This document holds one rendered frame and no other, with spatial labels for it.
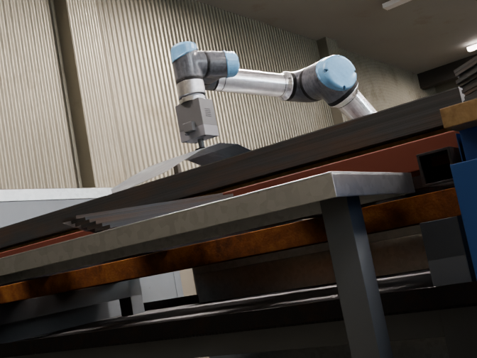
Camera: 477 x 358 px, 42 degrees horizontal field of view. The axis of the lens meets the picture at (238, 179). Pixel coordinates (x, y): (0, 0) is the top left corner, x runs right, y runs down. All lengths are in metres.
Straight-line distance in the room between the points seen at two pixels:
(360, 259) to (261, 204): 0.16
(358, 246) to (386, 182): 0.10
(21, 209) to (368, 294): 1.62
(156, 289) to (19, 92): 2.24
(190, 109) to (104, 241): 0.81
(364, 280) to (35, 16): 4.20
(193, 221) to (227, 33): 5.75
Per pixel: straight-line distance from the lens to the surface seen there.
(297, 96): 2.06
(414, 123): 1.03
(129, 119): 5.08
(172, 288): 2.73
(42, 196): 2.34
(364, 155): 1.06
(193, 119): 1.69
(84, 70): 4.75
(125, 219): 1.01
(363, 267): 0.84
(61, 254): 1.03
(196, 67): 1.73
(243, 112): 6.31
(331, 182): 0.72
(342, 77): 1.97
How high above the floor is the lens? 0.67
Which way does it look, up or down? 7 degrees up
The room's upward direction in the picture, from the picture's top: 11 degrees counter-clockwise
